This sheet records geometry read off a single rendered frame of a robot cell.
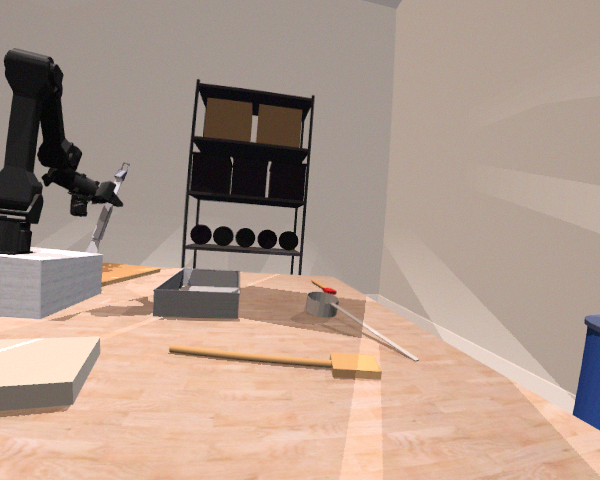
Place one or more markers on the light wooden board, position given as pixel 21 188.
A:
pixel 115 273

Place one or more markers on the beige flat board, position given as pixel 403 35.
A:
pixel 36 373

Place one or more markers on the wooden paddle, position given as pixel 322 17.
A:
pixel 343 365

